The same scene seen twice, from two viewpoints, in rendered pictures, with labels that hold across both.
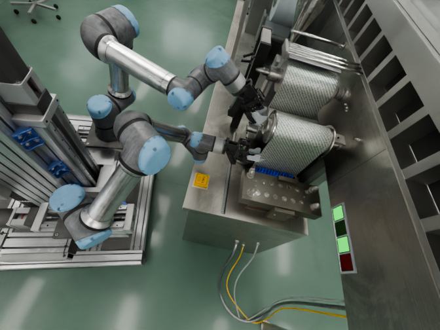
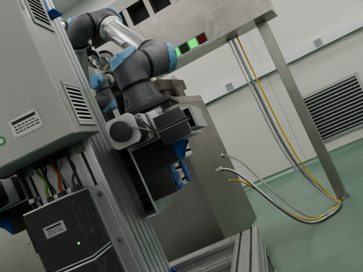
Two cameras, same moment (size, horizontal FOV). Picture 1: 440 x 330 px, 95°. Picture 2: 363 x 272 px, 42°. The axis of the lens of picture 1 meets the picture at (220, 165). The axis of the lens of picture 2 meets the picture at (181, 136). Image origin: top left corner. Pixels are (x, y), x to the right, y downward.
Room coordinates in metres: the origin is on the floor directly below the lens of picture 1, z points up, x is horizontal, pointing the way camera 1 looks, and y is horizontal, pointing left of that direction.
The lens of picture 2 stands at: (-0.79, 1.97, 0.59)
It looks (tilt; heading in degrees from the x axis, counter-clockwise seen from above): 3 degrees up; 300
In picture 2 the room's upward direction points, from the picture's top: 24 degrees counter-clockwise
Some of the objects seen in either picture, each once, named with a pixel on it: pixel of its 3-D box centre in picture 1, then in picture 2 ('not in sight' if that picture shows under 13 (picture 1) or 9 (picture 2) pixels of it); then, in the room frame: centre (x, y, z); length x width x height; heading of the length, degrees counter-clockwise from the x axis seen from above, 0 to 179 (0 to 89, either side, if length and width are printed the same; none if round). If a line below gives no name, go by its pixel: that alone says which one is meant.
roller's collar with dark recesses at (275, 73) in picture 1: (274, 74); not in sight; (0.91, -0.08, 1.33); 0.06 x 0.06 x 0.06; 10
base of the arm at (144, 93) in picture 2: not in sight; (140, 96); (0.14, 0.50, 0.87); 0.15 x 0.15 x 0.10
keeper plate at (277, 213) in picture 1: (279, 215); (178, 88); (0.43, -0.36, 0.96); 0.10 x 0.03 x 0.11; 100
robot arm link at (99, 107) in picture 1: (102, 110); not in sight; (0.60, 0.68, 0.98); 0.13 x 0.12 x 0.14; 171
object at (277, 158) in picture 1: (282, 161); not in sight; (0.63, -0.28, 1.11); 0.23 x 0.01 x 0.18; 100
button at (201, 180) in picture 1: (201, 180); not in sight; (0.48, 0.06, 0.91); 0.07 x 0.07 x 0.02; 10
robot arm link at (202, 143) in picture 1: (202, 141); (99, 82); (0.57, 0.12, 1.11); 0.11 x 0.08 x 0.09; 100
